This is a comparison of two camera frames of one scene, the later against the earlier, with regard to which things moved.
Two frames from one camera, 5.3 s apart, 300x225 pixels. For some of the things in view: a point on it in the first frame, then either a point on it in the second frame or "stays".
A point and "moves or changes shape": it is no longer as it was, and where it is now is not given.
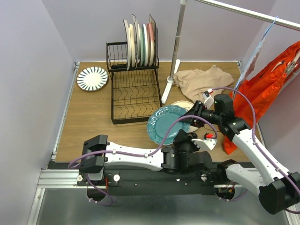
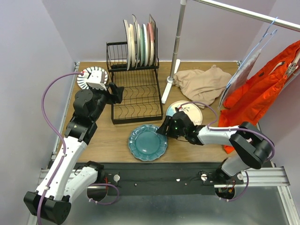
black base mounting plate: [137, 181] stays
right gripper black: [196, 110] → [168, 121]
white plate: [145, 45] stays
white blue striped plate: [92, 78] stays
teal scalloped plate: [161, 120] moves or changes shape
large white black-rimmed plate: [128, 44] stays
